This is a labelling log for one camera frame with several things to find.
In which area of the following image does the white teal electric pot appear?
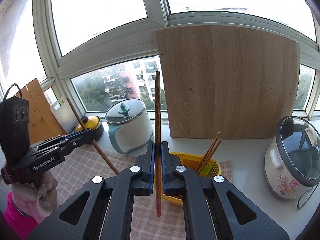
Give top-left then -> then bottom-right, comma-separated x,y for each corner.
105,98 -> 154,154

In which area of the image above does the pink checkered cloth mat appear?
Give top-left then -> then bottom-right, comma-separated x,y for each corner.
47,142 -> 233,239

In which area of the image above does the green plastic utensil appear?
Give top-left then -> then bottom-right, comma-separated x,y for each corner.
200,164 -> 213,177

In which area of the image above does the white floral rice cooker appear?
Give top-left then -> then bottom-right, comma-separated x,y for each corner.
264,116 -> 319,200

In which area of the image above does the red chopstick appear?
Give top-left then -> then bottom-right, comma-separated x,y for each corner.
194,132 -> 220,172

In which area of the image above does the yellow lidded black pot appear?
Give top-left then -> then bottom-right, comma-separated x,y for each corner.
81,115 -> 104,141

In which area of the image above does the left hand pink sleeve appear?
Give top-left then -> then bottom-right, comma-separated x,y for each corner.
4,171 -> 57,239

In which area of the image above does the wooden slat panel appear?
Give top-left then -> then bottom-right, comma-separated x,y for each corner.
21,78 -> 67,145

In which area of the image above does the yellow plastic utensil holder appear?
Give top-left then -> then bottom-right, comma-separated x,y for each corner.
152,151 -> 222,208

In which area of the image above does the large wooden board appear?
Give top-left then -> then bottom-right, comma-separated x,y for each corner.
156,25 -> 300,139

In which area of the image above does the brown wooden chopstick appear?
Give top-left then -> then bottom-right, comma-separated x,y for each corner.
155,71 -> 162,217
66,97 -> 121,176

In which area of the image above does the silver metal fork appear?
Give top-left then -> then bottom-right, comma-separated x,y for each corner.
206,163 -> 219,178

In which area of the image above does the white cutting board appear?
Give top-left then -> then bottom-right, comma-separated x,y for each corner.
50,97 -> 78,133

